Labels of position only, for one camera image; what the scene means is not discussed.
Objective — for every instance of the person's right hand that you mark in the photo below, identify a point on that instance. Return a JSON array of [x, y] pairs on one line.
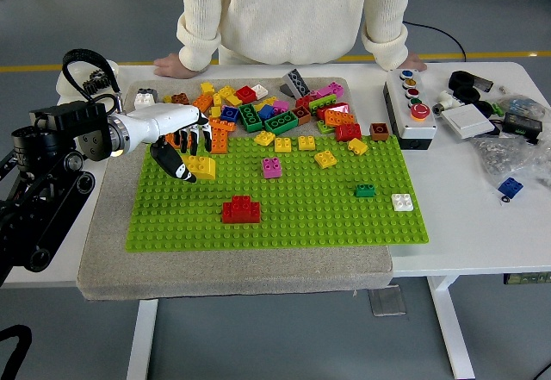
[[170, 66]]

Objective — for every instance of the person's left hand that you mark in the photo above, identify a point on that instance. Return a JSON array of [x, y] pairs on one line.
[[415, 62]]

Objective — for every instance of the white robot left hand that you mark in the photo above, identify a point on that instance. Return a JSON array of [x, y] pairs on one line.
[[163, 121]]

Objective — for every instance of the yellow curved brick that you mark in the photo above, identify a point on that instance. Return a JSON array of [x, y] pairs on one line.
[[202, 166]]

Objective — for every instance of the magenta square brick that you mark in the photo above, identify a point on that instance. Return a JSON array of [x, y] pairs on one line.
[[271, 168]]

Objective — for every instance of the person's right forearm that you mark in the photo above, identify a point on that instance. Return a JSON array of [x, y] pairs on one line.
[[198, 41]]

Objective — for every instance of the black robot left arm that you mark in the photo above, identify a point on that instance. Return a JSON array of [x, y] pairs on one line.
[[64, 121]]

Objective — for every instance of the person's left forearm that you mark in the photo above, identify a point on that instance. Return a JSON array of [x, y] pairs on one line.
[[385, 44]]

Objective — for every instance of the brown square brick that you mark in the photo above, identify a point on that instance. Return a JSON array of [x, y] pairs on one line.
[[379, 131], [180, 97]]

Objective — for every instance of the white and grey brick stack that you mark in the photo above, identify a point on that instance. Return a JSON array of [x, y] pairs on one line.
[[144, 97]]

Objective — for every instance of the yellow square brick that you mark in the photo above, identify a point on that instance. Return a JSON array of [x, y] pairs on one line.
[[306, 143], [325, 159], [282, 145], [264, 138], [226, 92], [207, 89], [234, 101], [357, 146]]

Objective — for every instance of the yellow narrow brick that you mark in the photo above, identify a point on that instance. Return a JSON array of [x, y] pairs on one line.
[[217, 100], [215, 112]]

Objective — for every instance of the orange flat long brick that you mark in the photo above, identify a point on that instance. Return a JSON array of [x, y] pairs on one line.
[[224, 126]]

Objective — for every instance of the blue square brick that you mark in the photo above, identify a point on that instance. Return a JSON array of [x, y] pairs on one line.
[[230, 114], [511, 187], [266, 113]]

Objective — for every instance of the red square brick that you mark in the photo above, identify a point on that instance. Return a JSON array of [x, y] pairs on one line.
[[304, 103], [246, 94]]

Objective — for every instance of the green long upturned brick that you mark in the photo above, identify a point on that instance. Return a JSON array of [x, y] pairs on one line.
[[250, 117], [280, 122]]

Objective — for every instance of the pink long brick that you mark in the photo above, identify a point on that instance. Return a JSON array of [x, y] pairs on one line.
[[332, 90]]

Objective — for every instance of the red glossy sloped brick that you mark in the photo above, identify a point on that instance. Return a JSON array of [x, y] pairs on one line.
[[338, 107]]

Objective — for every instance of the white square brick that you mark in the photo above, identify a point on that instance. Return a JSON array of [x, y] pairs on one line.
[[261, 91], [401, 202]]

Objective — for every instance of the yellow flat brick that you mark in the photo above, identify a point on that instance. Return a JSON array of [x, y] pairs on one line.
[[258, 107]]

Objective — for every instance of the red rounded brick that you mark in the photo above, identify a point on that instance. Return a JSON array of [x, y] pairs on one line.
[[348, 132]]

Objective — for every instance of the lime green long brick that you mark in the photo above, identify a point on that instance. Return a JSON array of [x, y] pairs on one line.
[[323, 103]]

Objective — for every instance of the green square brick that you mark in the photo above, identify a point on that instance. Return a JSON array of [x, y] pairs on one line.
[[325, 126]]

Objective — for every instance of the pink square brick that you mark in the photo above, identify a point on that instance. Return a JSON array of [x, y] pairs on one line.
[[281, 105]]

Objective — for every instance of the red stepped brick stack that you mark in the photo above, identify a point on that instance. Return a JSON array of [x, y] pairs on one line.
[[240, 213]]

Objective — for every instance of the grey long brick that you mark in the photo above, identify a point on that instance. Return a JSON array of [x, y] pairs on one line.
[[297, 82]]

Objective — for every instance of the brown upturned brick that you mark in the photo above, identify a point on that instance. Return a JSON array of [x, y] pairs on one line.
[[301, 115]]

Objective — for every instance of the small dark green brick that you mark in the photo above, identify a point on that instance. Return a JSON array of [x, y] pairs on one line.
[[364, 191]]

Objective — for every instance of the black clamp with metal plate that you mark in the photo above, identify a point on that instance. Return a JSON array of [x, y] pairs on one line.
[[462, 79]]

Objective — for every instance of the white pipe fitting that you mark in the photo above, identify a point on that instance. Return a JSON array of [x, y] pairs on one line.
[[447, 101]]

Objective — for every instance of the white push-button control box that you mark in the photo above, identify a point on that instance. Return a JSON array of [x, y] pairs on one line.
[[419, 126]]

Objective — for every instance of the black metal gear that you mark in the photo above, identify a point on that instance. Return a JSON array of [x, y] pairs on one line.
[[91, 87], [101, 79]]

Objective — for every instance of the green plastic clip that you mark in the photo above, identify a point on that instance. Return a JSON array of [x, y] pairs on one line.
[[499, 107]]

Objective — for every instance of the white plastic bowl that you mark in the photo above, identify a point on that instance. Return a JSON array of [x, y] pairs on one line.
[[69, 87]]

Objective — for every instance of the clear bag of blue parts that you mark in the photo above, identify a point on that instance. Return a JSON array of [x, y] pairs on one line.
[[523, 105]]

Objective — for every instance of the black power adapter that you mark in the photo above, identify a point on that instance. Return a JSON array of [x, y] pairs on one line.
[[522, 125]]

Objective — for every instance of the clear bag of screws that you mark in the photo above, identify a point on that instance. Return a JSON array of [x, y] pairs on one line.
[[508, 156]]

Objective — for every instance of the person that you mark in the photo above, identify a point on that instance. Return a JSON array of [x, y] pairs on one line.
[[292, 5]]

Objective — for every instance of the grey-brown mat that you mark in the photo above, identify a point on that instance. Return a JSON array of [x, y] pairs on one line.
[[237, 272]]

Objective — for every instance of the green studded baseplate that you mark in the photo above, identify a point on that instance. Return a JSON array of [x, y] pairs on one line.
[[310, 220]]

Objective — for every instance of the white table leg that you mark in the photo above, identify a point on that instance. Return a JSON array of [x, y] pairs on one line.
[[142, 341], [452, 332]]

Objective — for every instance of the grey floor plate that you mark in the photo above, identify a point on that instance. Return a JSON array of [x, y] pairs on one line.
[[387, 302]]

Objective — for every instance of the table height control panel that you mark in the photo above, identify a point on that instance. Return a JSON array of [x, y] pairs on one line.
[[527, 279]]

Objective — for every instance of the white wall switch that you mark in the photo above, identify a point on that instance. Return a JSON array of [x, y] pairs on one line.
[[468, 122]]

